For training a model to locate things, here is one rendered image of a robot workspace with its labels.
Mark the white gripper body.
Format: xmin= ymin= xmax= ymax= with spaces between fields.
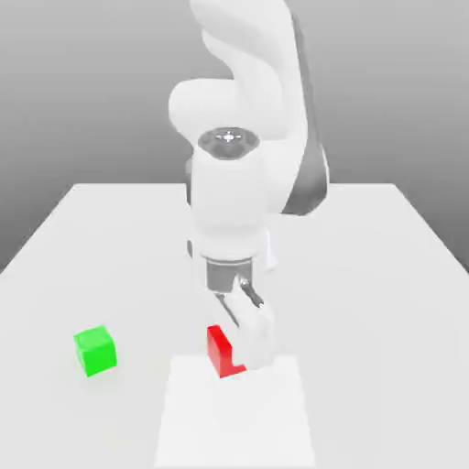
xmin=213 ymin=291 xmax=276 ymax=347

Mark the small red cube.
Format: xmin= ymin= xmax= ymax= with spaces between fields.
xmin=206 ymin=324 xmax=248 ymax=379

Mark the small green cube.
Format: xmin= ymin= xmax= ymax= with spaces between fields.
xmin=72 ymin=324 xmax=118 ymax=378

